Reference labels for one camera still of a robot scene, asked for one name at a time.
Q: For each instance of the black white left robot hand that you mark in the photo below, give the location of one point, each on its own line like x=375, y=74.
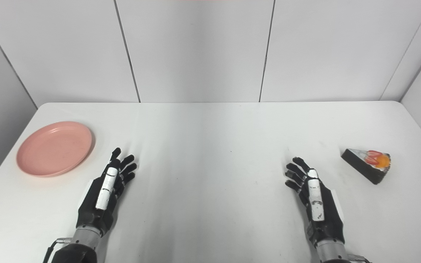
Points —
x=105, y=190

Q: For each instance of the pink round plate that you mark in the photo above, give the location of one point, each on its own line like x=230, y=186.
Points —
x=54, y=149

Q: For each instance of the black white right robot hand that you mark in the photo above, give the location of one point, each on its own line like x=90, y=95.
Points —
x=316, y=201

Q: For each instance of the chocolate cake slice with fruit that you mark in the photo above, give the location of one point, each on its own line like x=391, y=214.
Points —
x=364, y=166

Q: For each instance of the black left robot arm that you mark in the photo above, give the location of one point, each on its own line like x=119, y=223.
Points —
x=82, y=243

